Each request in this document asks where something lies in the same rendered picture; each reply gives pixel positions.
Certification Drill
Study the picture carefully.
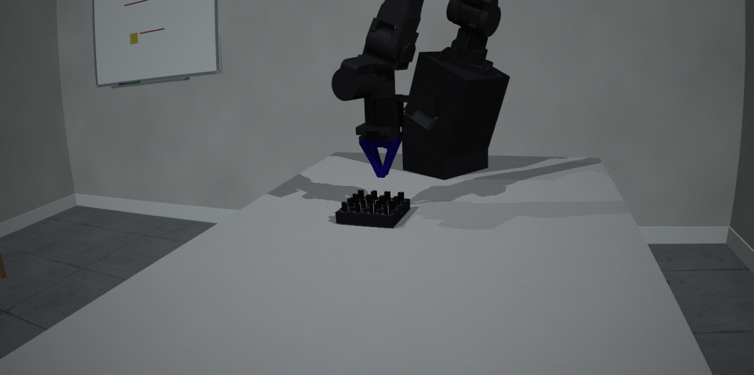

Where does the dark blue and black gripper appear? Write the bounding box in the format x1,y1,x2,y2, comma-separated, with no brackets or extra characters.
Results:
356,94,404,178

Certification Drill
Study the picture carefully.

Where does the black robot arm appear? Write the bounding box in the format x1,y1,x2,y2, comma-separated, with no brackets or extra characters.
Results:
332,0,501,130

